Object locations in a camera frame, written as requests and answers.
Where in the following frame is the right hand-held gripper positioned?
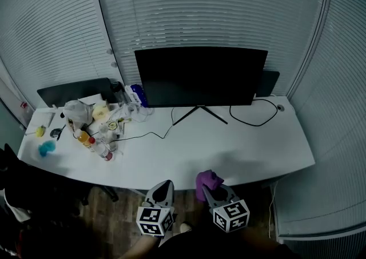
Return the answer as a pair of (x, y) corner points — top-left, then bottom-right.
(201, 184), (251, 234)

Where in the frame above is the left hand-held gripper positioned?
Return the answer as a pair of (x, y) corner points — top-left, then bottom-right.
(136, 180), (176, 237)

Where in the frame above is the purple cloth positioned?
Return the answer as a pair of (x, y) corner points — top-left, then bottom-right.
(195, 169), (225, 203)

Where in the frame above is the black computer monitor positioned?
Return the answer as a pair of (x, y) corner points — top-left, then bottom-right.
(134, 46), (269, 126)

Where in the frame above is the person's right forearm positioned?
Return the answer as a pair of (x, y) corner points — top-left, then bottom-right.
(239, 224), (284, 253)

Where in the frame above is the person's left forearm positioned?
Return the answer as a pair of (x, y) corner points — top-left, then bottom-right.
(118, 234), (164, 259)

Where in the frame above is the person's dark clothing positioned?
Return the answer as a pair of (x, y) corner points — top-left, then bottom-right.
(160, 223), (301, 259)

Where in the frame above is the red-capped clear bottle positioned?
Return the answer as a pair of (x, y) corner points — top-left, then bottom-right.
(88, 137), (116, 162)

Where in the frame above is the white power strip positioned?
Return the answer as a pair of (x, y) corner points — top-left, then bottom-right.
(110, 103), (144, 116)

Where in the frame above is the orange juice bottle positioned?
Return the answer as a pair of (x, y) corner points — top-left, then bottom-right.
(74, 129), (91, 148)

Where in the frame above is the blue white packet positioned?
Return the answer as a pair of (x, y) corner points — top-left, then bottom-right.
(125, 84), (148, 109)

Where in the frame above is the yellow tissue pack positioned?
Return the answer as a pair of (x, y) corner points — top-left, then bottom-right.
(91, 100), (111, 121)

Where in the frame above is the dark-lidded clear water bottle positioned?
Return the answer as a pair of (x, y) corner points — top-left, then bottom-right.
(110, 81), (127, 105)

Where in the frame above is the black office chair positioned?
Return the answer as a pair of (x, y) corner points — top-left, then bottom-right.
(0, 143), (120, 259)

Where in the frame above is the black pen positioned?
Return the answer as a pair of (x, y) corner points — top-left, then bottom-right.
(56, 124), (67, 142)

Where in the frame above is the white plastic bag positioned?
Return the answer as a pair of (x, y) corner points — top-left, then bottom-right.
(62, 99), (94, 130)

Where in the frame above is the white paper sheet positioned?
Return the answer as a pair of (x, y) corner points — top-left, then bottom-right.
(77, 94), (104, 106)

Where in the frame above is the short dark desk partition panel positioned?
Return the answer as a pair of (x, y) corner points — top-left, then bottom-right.
(256, 70), (281, 98)

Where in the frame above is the blue fluffy ball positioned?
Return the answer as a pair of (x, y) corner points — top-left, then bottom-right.
(38, 140), (57, 157)

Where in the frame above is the white keyboard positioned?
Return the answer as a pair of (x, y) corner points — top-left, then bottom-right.
(27, 111), (57, 136)

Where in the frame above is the white hanging cable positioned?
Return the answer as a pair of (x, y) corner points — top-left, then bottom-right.
(268, 180), (280, 239)

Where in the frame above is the thin black cable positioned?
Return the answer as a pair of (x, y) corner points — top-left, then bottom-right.
(114, 106), (176, 142)

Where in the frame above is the thick black power cable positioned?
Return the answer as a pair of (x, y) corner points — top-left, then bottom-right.
(229, 98), (279, 127)

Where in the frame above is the bundle of white cables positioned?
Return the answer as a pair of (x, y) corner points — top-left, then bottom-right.
(114, 102), (156, 124)

